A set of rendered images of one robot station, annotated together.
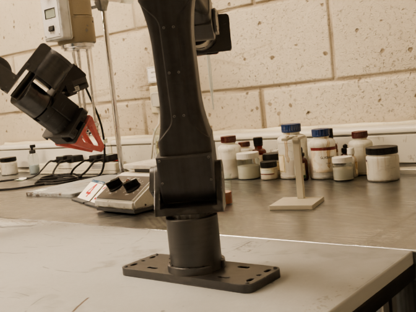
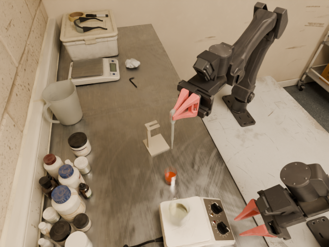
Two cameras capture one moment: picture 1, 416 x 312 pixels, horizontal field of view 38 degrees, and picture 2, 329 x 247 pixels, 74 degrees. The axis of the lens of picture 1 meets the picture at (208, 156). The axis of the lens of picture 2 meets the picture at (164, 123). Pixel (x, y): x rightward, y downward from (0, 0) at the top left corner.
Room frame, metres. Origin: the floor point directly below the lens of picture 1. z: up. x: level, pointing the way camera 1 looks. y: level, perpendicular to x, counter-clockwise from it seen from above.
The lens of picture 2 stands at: (1.49, 0.18, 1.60)
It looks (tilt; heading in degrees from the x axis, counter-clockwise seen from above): 48 degrees down; 216
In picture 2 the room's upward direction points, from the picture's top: straight up
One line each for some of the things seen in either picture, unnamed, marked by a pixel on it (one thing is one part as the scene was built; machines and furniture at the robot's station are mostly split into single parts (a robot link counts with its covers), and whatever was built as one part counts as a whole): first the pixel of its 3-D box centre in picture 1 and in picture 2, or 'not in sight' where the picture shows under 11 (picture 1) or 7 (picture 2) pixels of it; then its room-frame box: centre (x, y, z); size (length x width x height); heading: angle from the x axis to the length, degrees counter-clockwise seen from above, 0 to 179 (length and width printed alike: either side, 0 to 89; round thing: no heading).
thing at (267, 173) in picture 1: (268, 169); (82, 222); (1.46, -0.14, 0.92); 0.04 x 0.04 x 0.04
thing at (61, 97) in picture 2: not in sight; (62, 107); (1.21, -0.55, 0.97); 0.18 x 0.13 x 0.15; 19
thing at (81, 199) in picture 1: (88, 190); not in sight; (1.42, 0.29, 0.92); 0.09 x 0.06 x 0.04; 29
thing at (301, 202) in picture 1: (294, 170); (155, 135); (1.09, -0.15, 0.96); 0.08 x 0.08 x 0.13; 64
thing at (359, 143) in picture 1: (361, 152); (54, 166); (1.40, -0.36, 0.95); 0.06 x 0.06 x 0.10
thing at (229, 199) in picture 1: (221, 189); (170, 176); (1.18, -0.02, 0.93); 0.04 x 0.04 x 0.06
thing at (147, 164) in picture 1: (160, 162); (184, 220); (1.30, 0.10, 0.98); 0.12 x 0.12 x 0.01; 46
